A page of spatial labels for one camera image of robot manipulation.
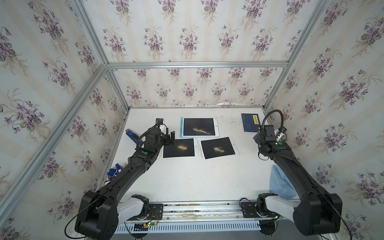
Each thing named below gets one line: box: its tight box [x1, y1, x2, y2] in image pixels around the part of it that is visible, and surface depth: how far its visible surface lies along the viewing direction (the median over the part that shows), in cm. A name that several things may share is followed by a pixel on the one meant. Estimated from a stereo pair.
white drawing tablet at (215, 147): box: [197, 135, 241, 161], surface depth 98 cm
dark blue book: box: [241, 113, 261, 133], surface depth 113 cm
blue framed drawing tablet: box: [180, 117, 220, 138], surface depth 109 cm
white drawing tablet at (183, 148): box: [162, 137, 199, 159], surface depth 97 cm
